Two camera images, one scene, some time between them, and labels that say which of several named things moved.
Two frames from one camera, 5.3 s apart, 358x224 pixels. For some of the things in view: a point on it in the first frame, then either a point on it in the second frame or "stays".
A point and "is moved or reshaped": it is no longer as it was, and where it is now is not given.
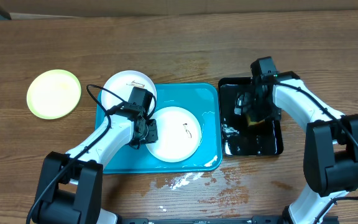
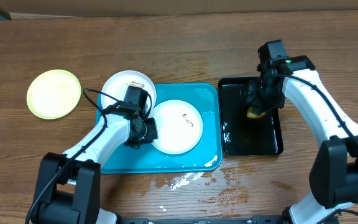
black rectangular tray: (239, 139) stays
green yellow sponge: (253, 123) is moved or reshaped
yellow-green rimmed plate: (53, 94) stays
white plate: (179, 134) is moved or reshaped
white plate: (123, 83) stays
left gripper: (153, 135) stays
